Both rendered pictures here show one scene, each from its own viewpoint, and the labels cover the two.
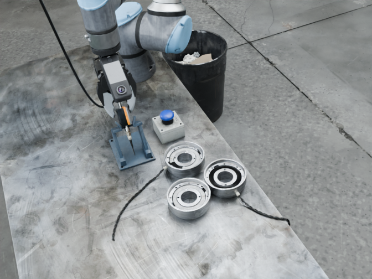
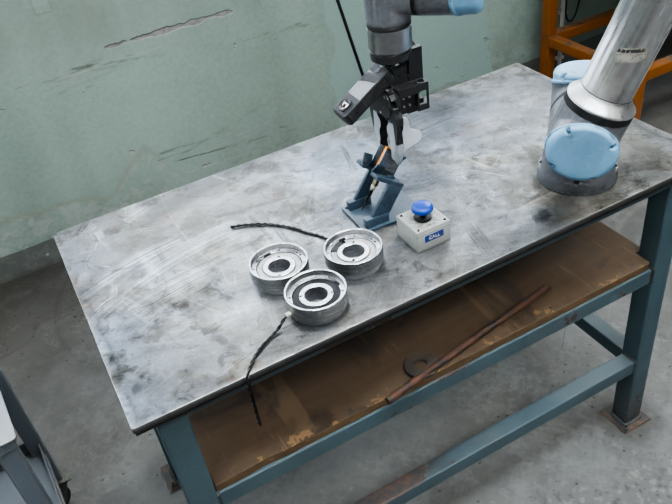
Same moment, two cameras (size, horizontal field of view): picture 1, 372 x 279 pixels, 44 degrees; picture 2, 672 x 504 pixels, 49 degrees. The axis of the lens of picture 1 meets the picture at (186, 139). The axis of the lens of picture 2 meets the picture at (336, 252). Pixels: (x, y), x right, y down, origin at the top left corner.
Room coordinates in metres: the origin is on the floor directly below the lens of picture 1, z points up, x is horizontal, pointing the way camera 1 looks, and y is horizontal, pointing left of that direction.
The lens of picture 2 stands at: (0.75, -1.02, 1.62)
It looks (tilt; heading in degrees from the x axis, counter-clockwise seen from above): 38 degrees down; 86
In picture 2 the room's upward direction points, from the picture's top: 9 degrees counter-clockwise
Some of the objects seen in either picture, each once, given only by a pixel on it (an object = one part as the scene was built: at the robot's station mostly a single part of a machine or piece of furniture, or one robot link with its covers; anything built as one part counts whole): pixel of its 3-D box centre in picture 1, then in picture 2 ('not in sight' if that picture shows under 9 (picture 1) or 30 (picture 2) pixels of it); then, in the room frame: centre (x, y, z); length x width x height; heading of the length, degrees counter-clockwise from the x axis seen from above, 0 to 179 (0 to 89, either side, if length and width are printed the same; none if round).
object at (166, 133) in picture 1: (168, 125); (425, 225); (1.00, 0.05, 0.82); 0.08 x 0.07 x 0.05; 19
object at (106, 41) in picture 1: (102, 36); (388, 37); (0.98, 0.17, 1.14); 0.08 x 0.08 x 0.05
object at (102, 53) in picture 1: (109, 62); (396, 80); (0.99, 0.17, 1.06); 0.09 x 0.08 x 0.12; 17
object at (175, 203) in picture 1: (189, 199); (280, 269); (0.72, 0.01, 0.82); 0.08 x 0.08 x 0.02
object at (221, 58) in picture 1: (196, 80); not in sight; (2.05, -0.09, 0.21); 0.34 x 0.34 x 0.43
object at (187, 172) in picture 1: (185, 160); (353, 254); (0.85, 0.01, 0.82); 0.10 x 0.10 x 0.04
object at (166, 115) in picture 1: (167, 119); (422, 215); (0.99, 0.05, 0.85); 0.04 x 0.04 x 0.05
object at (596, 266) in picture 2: not in sight; (391, 338); (0.94, 0.21, 0.40); 1.17 x 0.59 x 0.80; 19
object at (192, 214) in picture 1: (189, 199); (279, 269); (0.72, 0.01, 0.82); 0.10 x 0.10 x 0.04
